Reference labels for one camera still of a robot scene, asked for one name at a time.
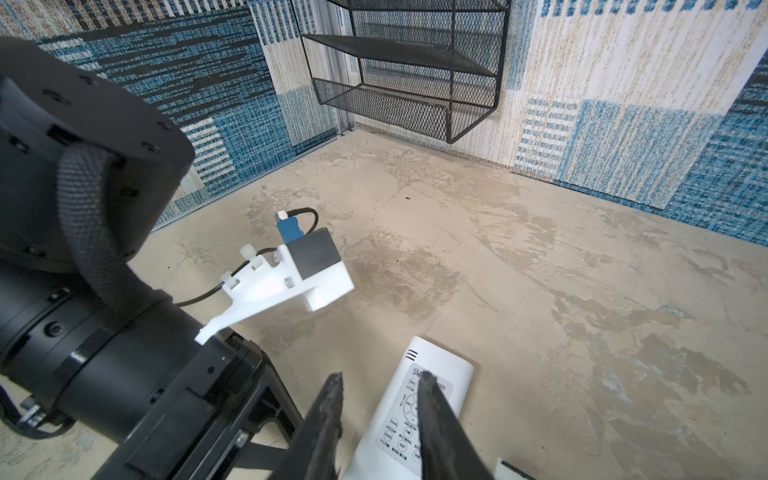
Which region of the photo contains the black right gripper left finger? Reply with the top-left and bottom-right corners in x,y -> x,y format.
268,372 -> 344,480

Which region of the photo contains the black wire mesh shelf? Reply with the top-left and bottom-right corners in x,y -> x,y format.
300,1 -> 511,144

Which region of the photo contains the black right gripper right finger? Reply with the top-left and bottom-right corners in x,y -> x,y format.
417,370 -> 493,480

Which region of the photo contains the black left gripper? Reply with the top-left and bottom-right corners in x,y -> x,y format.
95,333 -> 303,479

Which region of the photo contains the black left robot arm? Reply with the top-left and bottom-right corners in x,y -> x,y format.
1,37 -> 301,479

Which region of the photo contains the white remote with grey screen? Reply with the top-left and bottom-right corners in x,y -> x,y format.
343,336 -> 474,480

